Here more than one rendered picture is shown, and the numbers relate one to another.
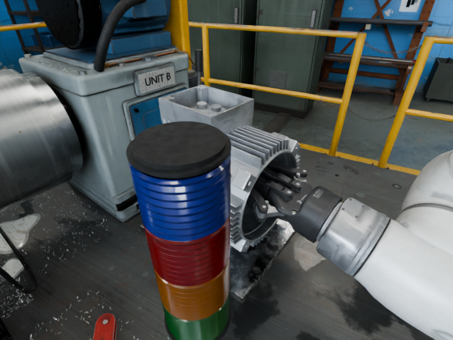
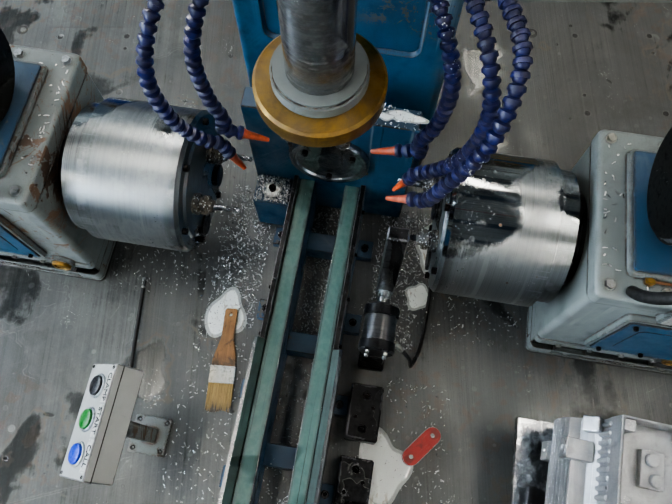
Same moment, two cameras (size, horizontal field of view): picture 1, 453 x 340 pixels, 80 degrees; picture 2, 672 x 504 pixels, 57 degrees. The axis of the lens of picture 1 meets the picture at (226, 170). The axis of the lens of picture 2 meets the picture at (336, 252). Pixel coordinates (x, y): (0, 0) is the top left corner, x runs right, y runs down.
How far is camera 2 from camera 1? 0.75 m
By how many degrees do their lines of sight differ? 49
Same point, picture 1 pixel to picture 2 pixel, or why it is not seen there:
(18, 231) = not seen: hidden behind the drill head
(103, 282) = (458, 395)
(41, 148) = (511, 297)
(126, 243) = (506, 376)
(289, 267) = not seen: outside the picture
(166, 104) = (619, 430)
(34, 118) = (528, 279)
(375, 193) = not seen: outside the picture
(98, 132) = (574, 314)
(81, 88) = (592, 296)
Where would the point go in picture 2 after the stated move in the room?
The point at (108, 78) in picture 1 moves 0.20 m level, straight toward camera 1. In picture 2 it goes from (631, 304) to (559, 415)
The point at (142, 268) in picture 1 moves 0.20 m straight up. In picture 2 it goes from (493, 419) to (523, 406)
